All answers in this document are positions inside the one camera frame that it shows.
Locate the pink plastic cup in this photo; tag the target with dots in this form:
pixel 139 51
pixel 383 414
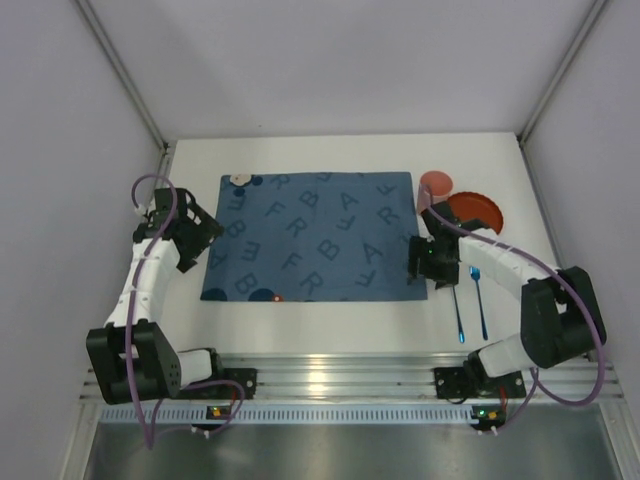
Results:
pixel 434 187

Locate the aluminium corner frame post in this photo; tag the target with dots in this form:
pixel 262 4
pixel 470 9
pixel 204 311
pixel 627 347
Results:
pixel 89 15

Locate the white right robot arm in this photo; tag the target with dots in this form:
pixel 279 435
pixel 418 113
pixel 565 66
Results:
pixel 560 318

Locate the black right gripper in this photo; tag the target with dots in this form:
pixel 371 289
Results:
pixel 422 257

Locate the aluminium mounting rail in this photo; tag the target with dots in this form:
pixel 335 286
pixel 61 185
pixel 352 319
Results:
pixel 342 389

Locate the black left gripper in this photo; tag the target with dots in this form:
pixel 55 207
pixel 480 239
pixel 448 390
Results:
pixel 193 232

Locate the blue letter-print placemat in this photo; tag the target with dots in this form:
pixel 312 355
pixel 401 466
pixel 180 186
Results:
pixel 313 237

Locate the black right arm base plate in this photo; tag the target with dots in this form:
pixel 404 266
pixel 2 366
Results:
pixel 454 384

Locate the blue metallic fork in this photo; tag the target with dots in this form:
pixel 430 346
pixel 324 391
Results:
pixel 475 275

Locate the red round plate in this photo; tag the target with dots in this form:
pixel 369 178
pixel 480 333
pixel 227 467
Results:
pixel 467 206

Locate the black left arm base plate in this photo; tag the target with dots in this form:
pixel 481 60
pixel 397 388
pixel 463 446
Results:
pixel 245 377

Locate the blue metallic spoon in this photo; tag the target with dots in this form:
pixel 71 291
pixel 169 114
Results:
pixel 461 333

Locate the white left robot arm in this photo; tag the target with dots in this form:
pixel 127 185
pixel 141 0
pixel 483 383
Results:
pixel 131 350

